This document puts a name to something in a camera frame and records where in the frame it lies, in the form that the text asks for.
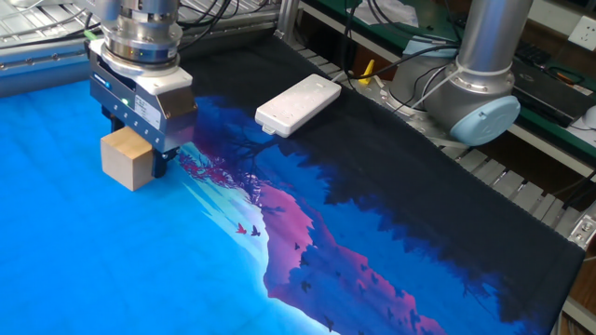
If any silver Schunk gripper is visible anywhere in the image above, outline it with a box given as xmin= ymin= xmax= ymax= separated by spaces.
xmin=88 ymin=39 xmax=199 ymax=180

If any small wooden cube block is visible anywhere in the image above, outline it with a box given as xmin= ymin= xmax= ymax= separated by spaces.
xmin=100 ymin=126 xmax=157 ymax=193

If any printed mountain landscape cloth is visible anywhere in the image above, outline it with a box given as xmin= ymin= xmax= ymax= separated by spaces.
xmin=0 ymin=34 xmax=587 ymax=335

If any white power strip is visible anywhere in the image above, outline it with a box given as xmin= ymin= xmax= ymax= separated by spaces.
xmin=254 ymin=73 xmax=344 ymax=140

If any yellow plastic clip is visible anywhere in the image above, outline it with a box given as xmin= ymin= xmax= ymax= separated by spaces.
xmin=357 ymin=59 xmax=376 ymax=86

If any white paper sheet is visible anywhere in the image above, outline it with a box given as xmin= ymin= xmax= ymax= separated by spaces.
xmin=353 ymin=0 xmax=420 ymax=28

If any black flat electronic device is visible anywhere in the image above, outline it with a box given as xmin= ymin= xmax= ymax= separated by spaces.
xmin=511 ymin=41 xmax=596 ymax=129

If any white computer mouse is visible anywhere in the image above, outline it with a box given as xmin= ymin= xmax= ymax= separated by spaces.
xmin=581 ymin=104 xmax=596 ymax=131

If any aluminium frame rail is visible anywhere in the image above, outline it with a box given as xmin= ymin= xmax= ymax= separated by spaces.
xmin=0 ymin=8 xmax=280 ymax=99

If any aluminium upright post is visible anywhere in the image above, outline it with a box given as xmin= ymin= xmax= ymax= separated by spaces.
xmin=274 ymin=0 xmax=302 ymax=41

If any thick black cable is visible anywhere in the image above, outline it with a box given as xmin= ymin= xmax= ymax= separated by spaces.
xmin=342 ymin=0 xmax=462 ymax=83

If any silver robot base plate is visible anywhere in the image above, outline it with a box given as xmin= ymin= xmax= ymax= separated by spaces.
xmin=342 ymin=74 xmax=471 ymax=150

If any long white cable tie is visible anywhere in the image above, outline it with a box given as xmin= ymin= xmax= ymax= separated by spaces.
xmin=410 ymin=67 xmax=462 ymax=109

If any metal corner bracket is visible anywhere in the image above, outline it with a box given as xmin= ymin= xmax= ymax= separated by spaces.
xmin=566 ymin=213 xmax=596 ymax=250

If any white wall socket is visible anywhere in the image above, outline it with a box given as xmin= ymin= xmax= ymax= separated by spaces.
xmin=567 ymin=15 xmax=596 ymax=52

